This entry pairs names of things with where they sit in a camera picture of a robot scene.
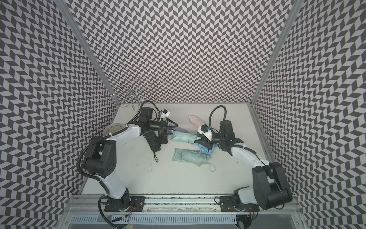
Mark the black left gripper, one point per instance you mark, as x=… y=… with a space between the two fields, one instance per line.
x=164 y=125

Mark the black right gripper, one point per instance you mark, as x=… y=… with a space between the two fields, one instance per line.
x=204 y=142

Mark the pink umbrella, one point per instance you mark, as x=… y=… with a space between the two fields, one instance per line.
x=196 y=121

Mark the mint green umbrella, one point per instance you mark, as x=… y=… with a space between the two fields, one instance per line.
x=194 y=157

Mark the blue umbrella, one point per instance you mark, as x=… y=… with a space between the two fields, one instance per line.
x=207 y=151

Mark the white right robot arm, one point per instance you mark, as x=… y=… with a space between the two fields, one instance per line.
x=269 y=189

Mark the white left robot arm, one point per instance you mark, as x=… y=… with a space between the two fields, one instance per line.
x=99 y=160

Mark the black folded umbrella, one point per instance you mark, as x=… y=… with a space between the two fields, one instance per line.
x=155 y=141

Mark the pink ribbed glass bowl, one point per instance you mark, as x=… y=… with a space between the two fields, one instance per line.
x=113 y=128

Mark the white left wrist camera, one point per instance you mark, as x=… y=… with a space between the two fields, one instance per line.
x=164 y=114

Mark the chrome wire stand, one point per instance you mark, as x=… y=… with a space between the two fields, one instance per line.
x=132 y=94

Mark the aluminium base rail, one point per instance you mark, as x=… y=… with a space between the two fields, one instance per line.
x=179 y=212

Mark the aluminium corner post right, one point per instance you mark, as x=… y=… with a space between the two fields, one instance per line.
x=277 y=48

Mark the aluminium corner post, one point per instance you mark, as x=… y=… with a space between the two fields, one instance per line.
x=277 y=48
x=67 y=16

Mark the aluminium corner post left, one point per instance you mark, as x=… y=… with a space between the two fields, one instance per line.
x=67 y=16

